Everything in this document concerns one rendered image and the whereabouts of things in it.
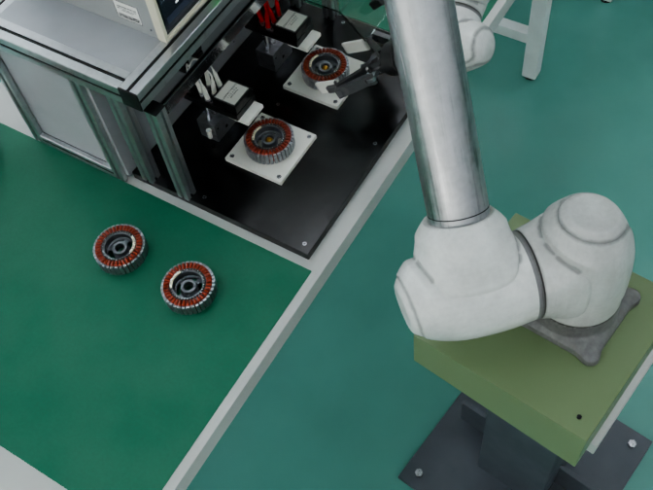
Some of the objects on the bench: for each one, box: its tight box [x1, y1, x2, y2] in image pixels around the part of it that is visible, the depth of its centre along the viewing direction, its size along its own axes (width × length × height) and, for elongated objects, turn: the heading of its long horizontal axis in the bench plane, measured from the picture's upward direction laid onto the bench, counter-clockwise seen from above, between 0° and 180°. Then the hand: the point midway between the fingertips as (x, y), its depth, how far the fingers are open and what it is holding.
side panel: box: [0, 50, 133, 182], centre depth 188 cm, size 28×3×32 cm, turn 62°
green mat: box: [0, 123, 312, 490], centre depth 182 cm, size 94×61×1 cm, turn 62°
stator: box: [244, 118, 295, 164], centre depth 192 cm, size 11×11×4 cm
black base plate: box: [132, 0, 408, 260], centre depth 201 cm, size 47×64×2 cm
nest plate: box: [283, 45, 368, 110], centre depth 204 cm, size 15×15×1 cm
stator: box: [160, 261, 218, 315], centre depth 177 cm, size 11×11×4 cm
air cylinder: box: [256, 37, 292, 72], centre depth 207 cm, size 5×8×6 cm
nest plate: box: [225, 113, 317, 186], centre depth 194 cm, size 15×15×1 cm
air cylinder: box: [197, 109, 236, 142], centre depth 197 cm, size 5×8×6 cm
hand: (335, 67), depth 200 cm, fingers open, 13 cm apart
